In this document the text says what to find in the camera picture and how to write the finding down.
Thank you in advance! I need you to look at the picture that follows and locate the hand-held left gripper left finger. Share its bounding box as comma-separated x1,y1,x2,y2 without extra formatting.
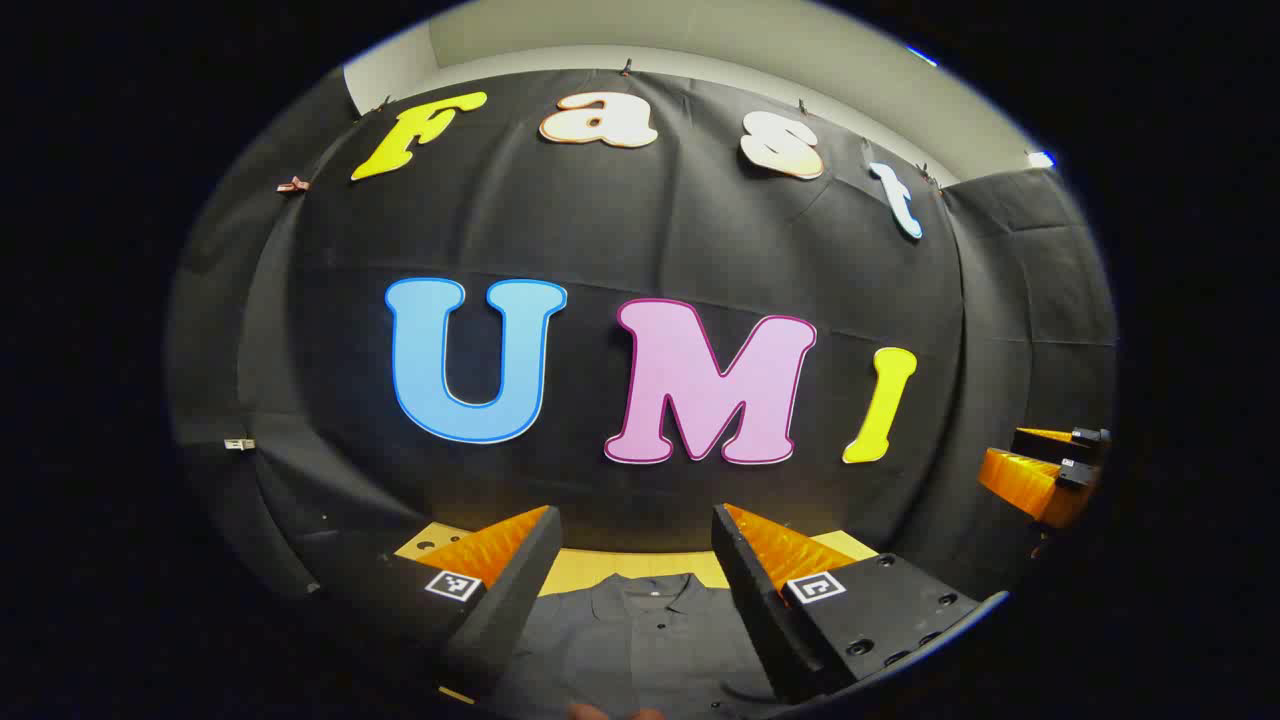
295,505,564,705

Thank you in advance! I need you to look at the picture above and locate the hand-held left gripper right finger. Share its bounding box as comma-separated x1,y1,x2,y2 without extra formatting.
710,503,1009,706

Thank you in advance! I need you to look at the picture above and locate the gray collared shirt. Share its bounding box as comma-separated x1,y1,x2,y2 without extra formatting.
490,572,791,720

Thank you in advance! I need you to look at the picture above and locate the black backdrop cloth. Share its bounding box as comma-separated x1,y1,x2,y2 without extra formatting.
170,68,1119,601

